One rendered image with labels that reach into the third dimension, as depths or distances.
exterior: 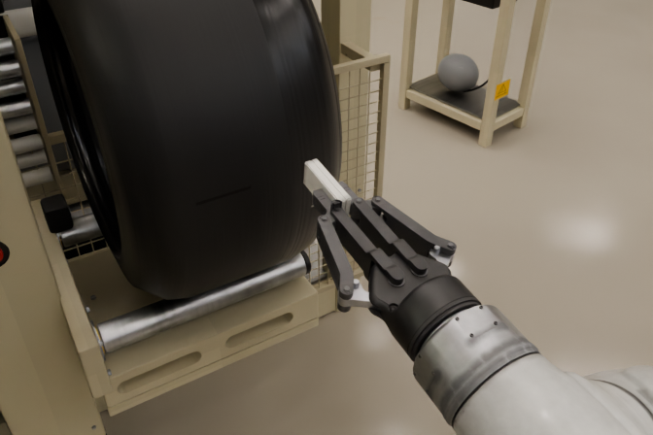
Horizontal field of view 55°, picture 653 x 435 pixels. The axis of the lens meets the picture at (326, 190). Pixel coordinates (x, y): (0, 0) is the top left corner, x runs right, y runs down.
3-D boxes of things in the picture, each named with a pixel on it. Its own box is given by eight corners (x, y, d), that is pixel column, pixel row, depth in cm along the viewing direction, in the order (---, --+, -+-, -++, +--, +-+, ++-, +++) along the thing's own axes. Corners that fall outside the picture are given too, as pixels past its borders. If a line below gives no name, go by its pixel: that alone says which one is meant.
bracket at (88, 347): (93, 400, 88) (77, 352, 82) (40, 245, 116) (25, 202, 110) (117, 390, 89) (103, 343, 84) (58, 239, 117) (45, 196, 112)
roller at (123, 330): (86, 323, 92) (95, 351, 93) (90, 332, 88) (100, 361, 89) (296, 246, 106) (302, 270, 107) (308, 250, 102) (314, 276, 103)
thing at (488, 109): (485, 148, 312) (512, -14, 267) (397, 107, 349) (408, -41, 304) (526, 125, 331) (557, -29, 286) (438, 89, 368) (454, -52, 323)
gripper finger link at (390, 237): (417, 272, 54) (430, 266, 55) (351, 193, 61) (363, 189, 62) (409, 300, 57) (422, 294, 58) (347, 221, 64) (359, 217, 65)
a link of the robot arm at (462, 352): (465, 384, 43) (415, 321, 47) (439, 447, 49) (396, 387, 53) (558, 334, 47) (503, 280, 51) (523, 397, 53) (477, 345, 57)
